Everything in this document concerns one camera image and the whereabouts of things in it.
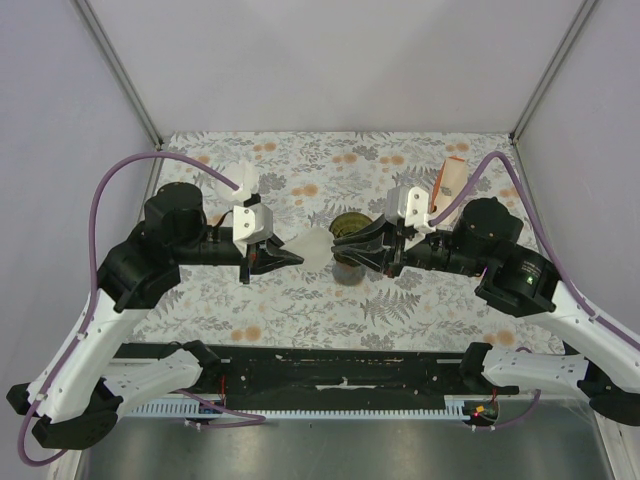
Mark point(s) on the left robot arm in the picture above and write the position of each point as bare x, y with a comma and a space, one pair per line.
73, 404

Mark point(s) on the floral tablecloth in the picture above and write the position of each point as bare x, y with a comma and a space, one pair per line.
307, 179

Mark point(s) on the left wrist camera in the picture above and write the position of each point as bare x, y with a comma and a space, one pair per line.
251, 225

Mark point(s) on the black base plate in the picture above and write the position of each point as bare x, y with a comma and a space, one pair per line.
278, 379

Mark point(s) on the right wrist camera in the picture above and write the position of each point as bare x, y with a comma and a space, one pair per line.
410, 204

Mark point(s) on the dark olive glass dripper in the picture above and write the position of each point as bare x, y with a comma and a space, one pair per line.
349, 223

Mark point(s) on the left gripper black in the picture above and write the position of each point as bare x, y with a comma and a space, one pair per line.
263, 261

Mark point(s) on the aluminium frame post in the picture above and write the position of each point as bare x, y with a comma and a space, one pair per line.
559, 57
117, 68

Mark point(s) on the glass carafe with brown band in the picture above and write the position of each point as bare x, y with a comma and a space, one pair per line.
347, 273

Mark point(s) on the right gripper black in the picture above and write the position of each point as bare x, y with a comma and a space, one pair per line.
390, 258

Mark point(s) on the right aluminium frame post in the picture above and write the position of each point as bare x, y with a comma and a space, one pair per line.
559, 57

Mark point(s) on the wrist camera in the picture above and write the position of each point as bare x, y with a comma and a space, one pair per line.
251, 225
410, 204

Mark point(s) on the left aluminium frame post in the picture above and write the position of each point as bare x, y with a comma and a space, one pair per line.
117, 68

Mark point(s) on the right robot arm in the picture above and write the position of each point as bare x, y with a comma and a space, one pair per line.
521, 283

